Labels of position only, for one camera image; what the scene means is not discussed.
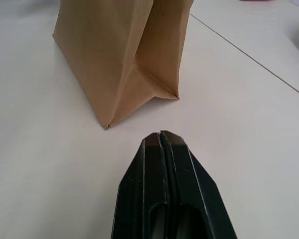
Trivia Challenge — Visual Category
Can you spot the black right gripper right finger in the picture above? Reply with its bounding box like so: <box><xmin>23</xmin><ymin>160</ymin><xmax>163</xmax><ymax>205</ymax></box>
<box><xmin>160</xmin><ymin>129</ymin><xmax>237</xmax><ymax>239</ymax></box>

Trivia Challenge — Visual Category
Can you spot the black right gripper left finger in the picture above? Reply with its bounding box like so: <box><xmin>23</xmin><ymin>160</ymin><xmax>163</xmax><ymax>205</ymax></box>
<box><xmin>111</xmin><ymin>133</ymin><xmax>170</xmax><ymax>239</ymax></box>

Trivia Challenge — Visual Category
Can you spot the brown paper bag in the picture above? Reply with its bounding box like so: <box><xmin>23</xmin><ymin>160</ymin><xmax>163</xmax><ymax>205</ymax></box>
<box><xmin>52</xmin><ymin>0</ymin><xmax>192</xmax><ymax>130</ymax></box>

